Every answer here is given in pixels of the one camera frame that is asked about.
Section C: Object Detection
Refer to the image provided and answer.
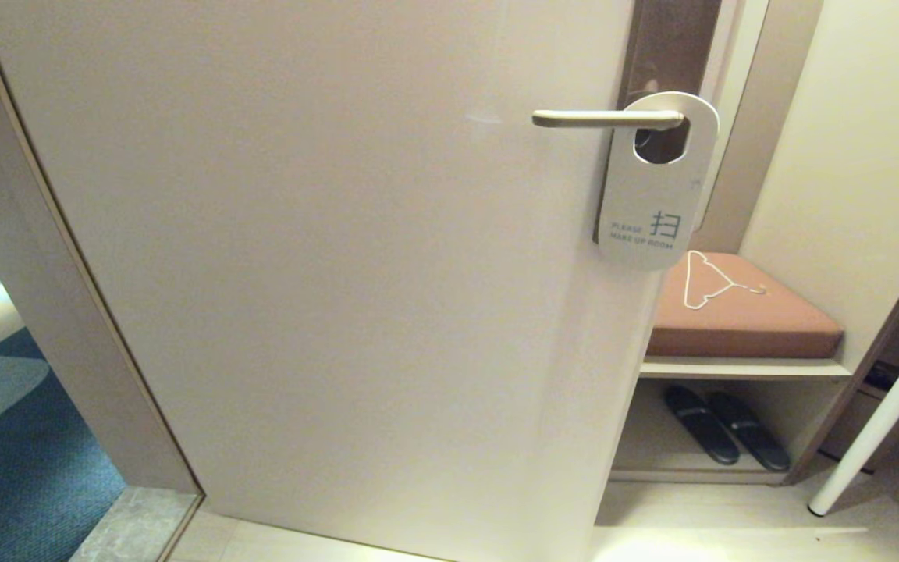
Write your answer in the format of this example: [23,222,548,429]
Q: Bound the brown metal lock plate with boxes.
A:
[617,0,723,161]

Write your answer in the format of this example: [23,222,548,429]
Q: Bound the brown seat cushion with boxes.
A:
[648,251,845,361]

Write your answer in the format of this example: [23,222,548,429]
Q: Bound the black slipper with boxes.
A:
[709,390,792,472]
[665,385,741,465]

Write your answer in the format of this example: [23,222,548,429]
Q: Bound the beige room door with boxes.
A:
[0,0,725,562]

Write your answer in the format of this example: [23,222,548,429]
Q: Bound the white wire clothes hanger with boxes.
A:
[683,250,767,311]

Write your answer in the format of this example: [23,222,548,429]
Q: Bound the white table leg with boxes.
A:
[807,261,899,518]

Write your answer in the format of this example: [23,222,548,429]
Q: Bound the brass lever door handle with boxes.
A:
[531,109,687,130]

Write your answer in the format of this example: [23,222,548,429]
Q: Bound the blue do-not-disturb door hanger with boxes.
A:
[596,91,720,272]

